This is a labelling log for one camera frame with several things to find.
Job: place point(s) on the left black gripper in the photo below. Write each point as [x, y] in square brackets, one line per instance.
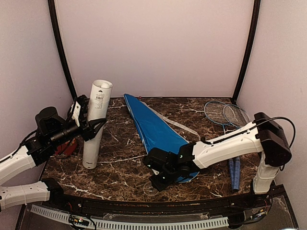
[89, 131]

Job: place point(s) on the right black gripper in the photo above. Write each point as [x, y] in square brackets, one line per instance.
[158, 185]

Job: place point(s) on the clear plastic tube lid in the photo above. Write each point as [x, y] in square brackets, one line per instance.
[149, 190]

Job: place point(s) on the blue racket bag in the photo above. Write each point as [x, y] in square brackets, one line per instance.
[154, 132]

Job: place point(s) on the white shuttlecock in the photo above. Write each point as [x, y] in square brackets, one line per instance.
[105, 85]

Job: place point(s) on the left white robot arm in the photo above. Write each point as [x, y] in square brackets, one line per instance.
[37, 147]

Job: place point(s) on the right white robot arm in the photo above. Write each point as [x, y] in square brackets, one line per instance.
[263, 135]

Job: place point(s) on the blue badminton racket left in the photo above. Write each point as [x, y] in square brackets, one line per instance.
[214, 112]

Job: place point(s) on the blue badminton racket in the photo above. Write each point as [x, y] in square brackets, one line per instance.
[214, 112]
[237, 117]

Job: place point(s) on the blue badminton racket right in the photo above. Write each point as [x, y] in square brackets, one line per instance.
[237, 117]

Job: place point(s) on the red embroidered round pouch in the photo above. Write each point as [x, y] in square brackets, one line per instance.
[66, 149]

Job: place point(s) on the small circuit board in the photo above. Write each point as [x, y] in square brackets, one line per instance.
[76, 220]

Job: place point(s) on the white slotted cable duct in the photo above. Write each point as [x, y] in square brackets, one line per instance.
[130, 223]

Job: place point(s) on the black front table rail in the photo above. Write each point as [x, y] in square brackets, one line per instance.
[227, 206]

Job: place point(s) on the black left corner post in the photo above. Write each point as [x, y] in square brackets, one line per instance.
[60, 47]

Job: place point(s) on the black corner post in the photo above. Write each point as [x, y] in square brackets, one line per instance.
[248, 50]
[60, 47]

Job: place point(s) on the black right corner post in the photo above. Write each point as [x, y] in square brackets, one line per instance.
[248, 50]

